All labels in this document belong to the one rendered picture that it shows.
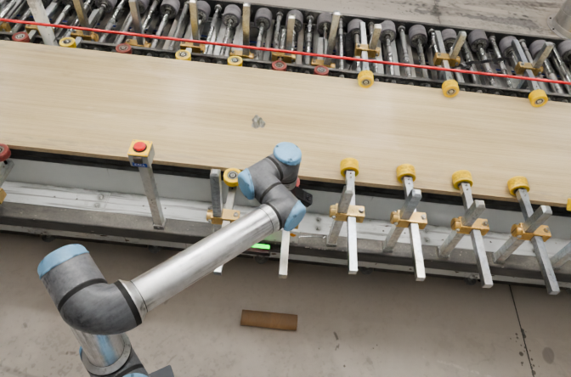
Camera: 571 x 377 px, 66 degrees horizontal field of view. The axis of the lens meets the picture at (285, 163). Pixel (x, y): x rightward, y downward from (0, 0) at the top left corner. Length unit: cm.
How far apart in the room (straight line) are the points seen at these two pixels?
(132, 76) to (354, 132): 115
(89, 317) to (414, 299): 204
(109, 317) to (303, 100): 150
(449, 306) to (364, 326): 53
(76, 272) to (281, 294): 166
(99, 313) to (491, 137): 192
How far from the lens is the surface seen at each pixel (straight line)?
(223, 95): 226
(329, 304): 265
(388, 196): 207
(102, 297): 110
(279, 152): 137
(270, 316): 250
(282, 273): 173
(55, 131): 223
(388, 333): 267
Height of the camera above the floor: 243
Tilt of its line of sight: 51 degrees down
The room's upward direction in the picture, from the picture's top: 8 degrees clockwise
